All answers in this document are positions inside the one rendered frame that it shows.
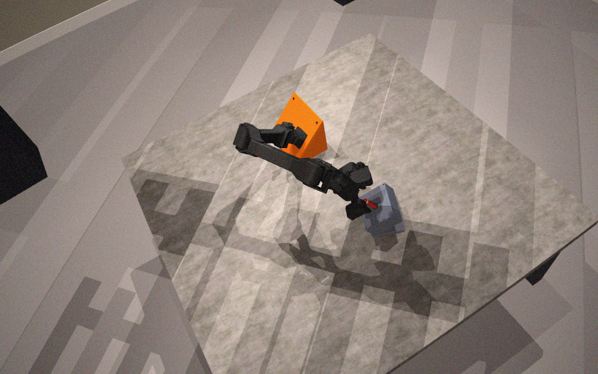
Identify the red peg with white band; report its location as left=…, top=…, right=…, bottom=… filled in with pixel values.
left=364, top=198, right=377, bottom=209

